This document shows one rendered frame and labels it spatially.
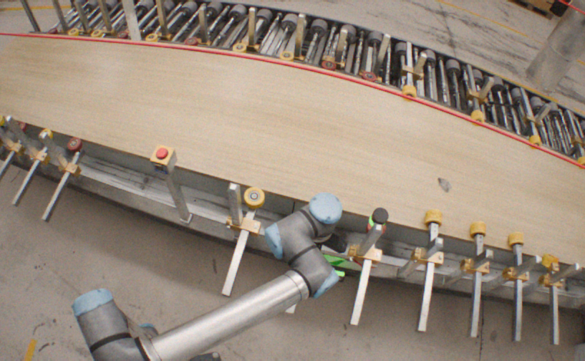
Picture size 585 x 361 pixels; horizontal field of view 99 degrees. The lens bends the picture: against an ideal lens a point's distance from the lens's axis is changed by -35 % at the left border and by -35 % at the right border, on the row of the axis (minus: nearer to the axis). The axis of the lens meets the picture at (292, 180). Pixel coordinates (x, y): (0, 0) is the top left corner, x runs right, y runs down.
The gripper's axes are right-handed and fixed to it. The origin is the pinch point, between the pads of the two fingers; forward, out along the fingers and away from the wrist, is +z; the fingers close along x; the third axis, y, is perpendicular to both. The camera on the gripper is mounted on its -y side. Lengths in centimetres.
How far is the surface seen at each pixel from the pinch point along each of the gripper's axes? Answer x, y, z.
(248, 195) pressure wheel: -17.8, 29.9, 4.9
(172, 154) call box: -9, 54, -26
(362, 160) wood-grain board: -49, -12, 5
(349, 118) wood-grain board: -71, -3, 5
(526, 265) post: -8, -92, -12
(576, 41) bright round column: -316, -264, 6
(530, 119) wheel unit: -115, -123, -2
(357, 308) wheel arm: 15.7, -22.4, 9.6
